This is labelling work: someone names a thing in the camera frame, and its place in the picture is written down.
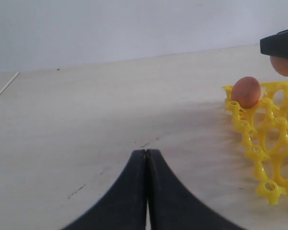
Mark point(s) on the yellow plastic egg tray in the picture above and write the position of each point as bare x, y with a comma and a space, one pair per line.
264, 130

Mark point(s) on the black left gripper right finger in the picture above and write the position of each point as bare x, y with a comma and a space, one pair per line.
172, 206

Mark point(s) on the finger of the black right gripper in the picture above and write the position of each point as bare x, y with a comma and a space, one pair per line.
275, 45

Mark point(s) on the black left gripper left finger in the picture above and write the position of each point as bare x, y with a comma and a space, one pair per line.
123, 206

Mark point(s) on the brown egg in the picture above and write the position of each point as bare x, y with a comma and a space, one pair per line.
247, 92
280, 65

